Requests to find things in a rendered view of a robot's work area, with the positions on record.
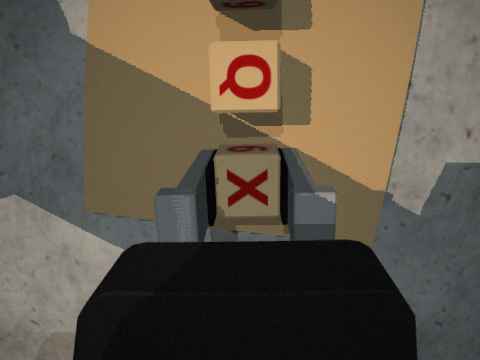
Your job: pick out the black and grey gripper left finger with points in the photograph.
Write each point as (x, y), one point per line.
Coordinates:
(184, 213)

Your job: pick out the tan block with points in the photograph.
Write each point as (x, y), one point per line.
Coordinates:
(247, 181)
(245, 76)
(223, 5)

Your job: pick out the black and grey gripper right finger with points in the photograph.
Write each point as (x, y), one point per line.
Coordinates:
(309, 209)

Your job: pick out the tan flat mat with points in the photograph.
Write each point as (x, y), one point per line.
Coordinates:
(345, 70)

